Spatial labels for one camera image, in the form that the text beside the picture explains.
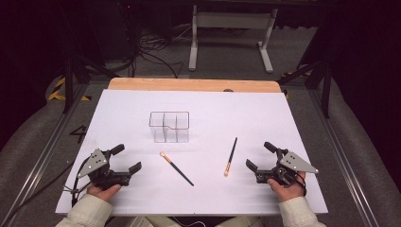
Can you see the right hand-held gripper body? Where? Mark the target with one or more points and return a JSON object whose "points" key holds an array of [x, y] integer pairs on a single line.
{"points": [[296, 162]]}

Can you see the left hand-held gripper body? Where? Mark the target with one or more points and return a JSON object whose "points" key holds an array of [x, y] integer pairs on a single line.
{"points": [[94, 162]]}

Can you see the black makeup brush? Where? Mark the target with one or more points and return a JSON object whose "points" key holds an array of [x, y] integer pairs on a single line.
{"points": [[176, 168], [231, 156]]}

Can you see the clear plastic organizer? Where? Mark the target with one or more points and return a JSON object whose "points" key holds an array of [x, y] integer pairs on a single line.
{"points": [[170, 126]]}

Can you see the person's right hand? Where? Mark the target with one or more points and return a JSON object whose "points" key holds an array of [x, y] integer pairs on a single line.
{"points": [[288, 190]]}

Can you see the person's left hand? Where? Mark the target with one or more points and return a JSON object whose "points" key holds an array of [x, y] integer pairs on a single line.
{"points": [[104, 193]]}

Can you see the yellow black floor tape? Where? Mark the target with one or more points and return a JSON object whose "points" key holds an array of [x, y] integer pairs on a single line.
{"points": [[58, 94], [288, 74]]}

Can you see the white table sheet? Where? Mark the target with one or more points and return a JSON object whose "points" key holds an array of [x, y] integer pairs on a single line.
{"points": [[205, 104]]}

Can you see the white metal stand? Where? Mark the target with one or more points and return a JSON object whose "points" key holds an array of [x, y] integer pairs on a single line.
{"points": [[233, 20]]}

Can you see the aluminium floor rail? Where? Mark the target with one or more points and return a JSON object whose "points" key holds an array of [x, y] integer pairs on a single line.
{"points": [[343, 157], [44, 156]]}

